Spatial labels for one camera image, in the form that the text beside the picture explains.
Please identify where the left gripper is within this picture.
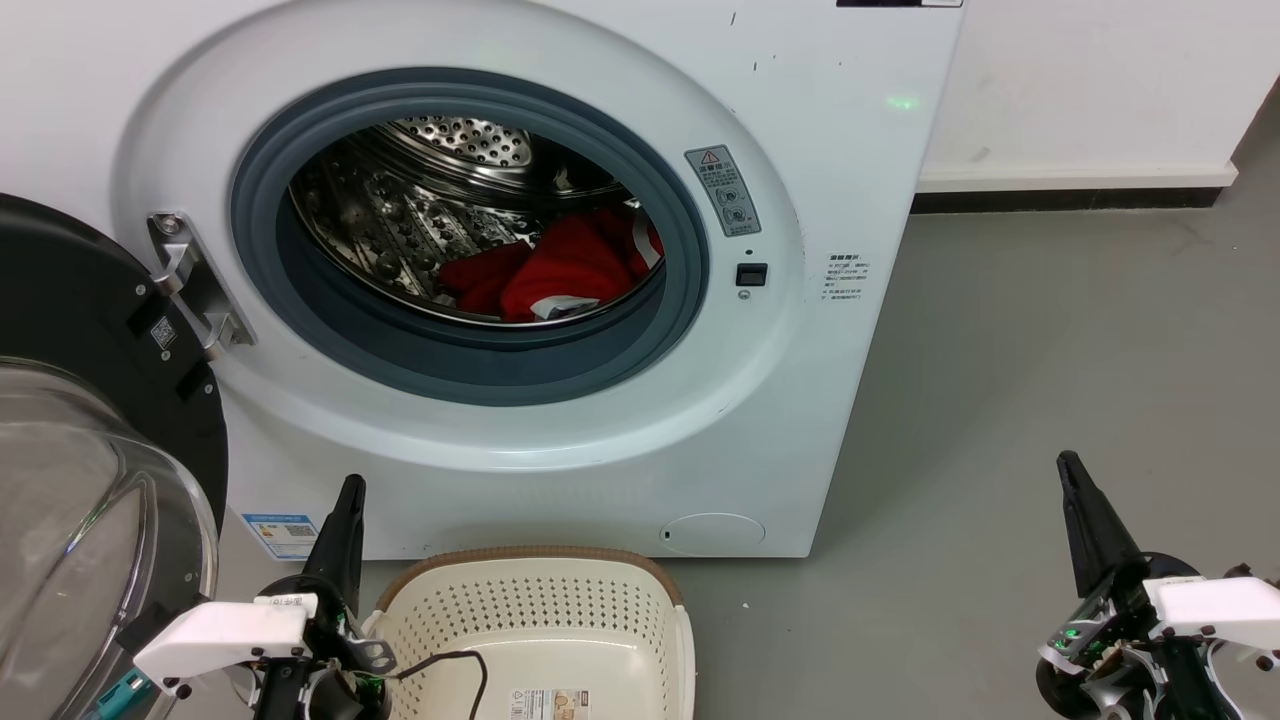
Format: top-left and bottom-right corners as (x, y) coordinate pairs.
(135, 474), (397, 720)

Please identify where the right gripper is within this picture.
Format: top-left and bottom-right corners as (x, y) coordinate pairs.
(1035, 451), (1280, 720)

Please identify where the red jersey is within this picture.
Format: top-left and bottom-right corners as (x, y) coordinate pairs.
(437, 205), (666, 323)

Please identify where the cream perforated laundry basket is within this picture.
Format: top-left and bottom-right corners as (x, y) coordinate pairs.
(362, 546), (697, 720)

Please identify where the stainless steel washing machine drum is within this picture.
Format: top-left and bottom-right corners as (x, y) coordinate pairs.
(288, 115), (666, 326)

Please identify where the black glass washer door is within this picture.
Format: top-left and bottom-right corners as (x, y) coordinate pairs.
(0, 192), (229, 720)

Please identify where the blue energy label sticker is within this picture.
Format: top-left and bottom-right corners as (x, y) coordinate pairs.
(241, 513), (321, 561)

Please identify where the grey rubber door gasket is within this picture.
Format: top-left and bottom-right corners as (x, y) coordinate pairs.
(230, 67), (711, 407)

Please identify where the white front-load washing machine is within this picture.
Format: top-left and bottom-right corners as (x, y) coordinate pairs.
(0, 0), (966, 561)

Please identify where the metal door hinge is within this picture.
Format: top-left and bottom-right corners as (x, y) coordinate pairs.
(147, 211), (257, 361)

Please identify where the small printed text sticker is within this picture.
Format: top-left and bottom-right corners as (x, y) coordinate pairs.
(824, 252), (873, 303)

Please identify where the round white filter cover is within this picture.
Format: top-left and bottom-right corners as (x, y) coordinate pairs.
(660, 513), (767, 557)

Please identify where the grey warning sticker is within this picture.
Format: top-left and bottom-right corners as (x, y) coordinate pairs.
(684, 145), (762, 238)

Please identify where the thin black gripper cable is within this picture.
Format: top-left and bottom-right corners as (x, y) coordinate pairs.
(380, 650), (489, 720)

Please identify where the black wall baseboard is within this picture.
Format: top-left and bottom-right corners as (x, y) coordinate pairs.
(910, 187), (1226, 214)

